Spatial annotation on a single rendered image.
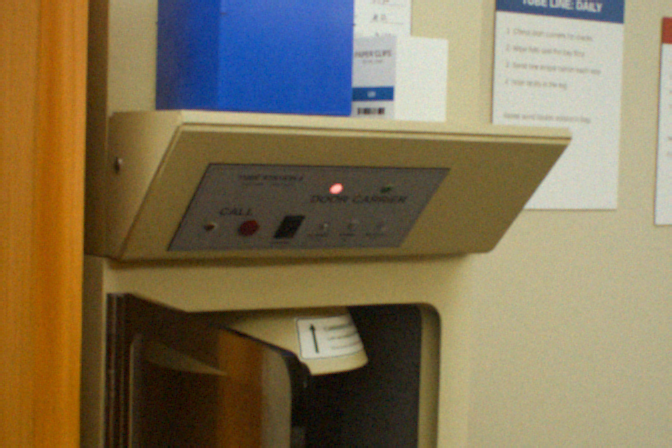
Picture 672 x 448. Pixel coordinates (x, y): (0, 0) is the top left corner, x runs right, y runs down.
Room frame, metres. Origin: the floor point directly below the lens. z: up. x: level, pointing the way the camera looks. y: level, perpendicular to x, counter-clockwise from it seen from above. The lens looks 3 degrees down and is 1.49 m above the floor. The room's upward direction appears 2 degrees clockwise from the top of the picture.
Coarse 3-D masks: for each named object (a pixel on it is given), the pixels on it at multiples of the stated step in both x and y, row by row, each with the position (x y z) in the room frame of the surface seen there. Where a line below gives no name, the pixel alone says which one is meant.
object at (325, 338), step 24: (192, 312) 1.06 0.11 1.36; (216, 312) 1.05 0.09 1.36; (240, 312) 1.04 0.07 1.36; (264, 312) 1.04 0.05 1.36; (288, 312) 1.04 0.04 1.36; (312, 312) 1.05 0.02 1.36; (336, 312) 1.07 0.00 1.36; (264, 336) 1.03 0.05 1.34; (288, 336) 1.04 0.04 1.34; (312, 336) 1.04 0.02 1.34; (336, 336) 1.06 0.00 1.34; (312, 360) 1.04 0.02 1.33; (336, 360) 1.05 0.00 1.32; (360, 360) 1.08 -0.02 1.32
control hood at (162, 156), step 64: (128, 128) 0.89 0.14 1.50; (192, 128) 0.84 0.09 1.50; (256, 128) 0.86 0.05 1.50; (320, 128) 0.88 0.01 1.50; (384, 128) 0.91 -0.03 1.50; (448, 128) 0.94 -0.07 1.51; (512, 128) 0.97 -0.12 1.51; (128, 192) 0.89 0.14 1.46; (192, 192) 0.88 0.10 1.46; (448, 192) 0.99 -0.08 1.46; (512, 192) 1.02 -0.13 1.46; (128, 256) 0.91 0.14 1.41; (192, 256) 0.93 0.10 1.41; (256, 256) 0.96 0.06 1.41; (320, 256) 0.99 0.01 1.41
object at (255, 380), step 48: (144, 336) 0.86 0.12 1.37; (192, 336) 0.77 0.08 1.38; (240, 336) 0.70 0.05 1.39; (144, 384) 0.85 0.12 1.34; (192, 384) 0.77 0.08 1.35; (240, 384) 0.70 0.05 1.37; (288, 384) 0.64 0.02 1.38; (144, 432) 0.85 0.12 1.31; (192, 432) 0.77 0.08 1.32; (240, 432) 0.70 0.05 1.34; (288, 432) 0.64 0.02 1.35
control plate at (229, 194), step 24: (216, 168) 0.87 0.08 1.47; (240, 168) 0.88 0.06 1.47; (264, 168) 0.89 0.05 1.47; (288, 168) 0.90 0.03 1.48; (312, 168) 0.91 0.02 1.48; (336, 168) 0.92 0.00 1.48; (360, 168) 0.93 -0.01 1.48; (384, 168) 0.94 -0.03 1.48; (408, 168) 0.95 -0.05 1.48; (432, 168) 0.96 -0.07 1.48; (216, 192) 0.89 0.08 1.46; (240, 192) 0.90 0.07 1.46; (264, 192) 0.91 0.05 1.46; (288, 192) 0.92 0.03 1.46; (312, 192) 0.93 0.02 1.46; (360, 192) 0.95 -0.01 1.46; (408, 192) 0.97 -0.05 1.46; (432, 192) 0.98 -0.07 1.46; (192, 216) 0.90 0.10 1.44; (216, 216) 0.91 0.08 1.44; (240, 216) 0.92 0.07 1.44; (264, 216) 0.93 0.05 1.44; (312, 216) 0.95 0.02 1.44; (336, 216) 0.96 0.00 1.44; (360, 216) 0.97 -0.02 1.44; (384, 216) 0.98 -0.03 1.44; (408, 216) 0.99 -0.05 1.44; (192, 240) 0.92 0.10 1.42; (216, 240) 0.93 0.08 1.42; (240, 240) 0.94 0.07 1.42; (264, 240) 0.95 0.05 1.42; (288, 240) 0.96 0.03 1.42; (312, 240) 0.97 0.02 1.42; (336, 240) 0.98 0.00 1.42; (360, 240) 0.99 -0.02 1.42; (384, 240) 1.00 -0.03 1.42
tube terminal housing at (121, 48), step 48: (96, 0) 0.95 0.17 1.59; (144, 0) 0.94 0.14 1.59; (432, 0) 1.07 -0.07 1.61; (480, 0) 1.10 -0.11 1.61; (96, 48) 0.94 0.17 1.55; (144, 48) 0.94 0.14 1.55; (96, 96) 0.94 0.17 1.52; (144, 96) 0.94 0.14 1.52; (96, 144) 0.94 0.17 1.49; (96, 192) 0.94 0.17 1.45; (96, 240) 0.94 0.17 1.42; (96, 288) 0.94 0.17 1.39; (144, 288) 0.94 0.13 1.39; (192, 288) 0.96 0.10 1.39; (240, 288) 0.98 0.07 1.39; (288, 288) 1.01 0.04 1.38; (336, 288) 1.03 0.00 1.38; (384, 288) 1.05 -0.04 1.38; (432, 288) 1.08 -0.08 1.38; (96, 336) 0.94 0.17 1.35; (432, 336) 1.11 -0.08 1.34; (96, 384) 0.93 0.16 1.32; (432, 384) 1.11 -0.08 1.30; (96, 432) 0.93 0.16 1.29; (432, 432) 1.11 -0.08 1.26
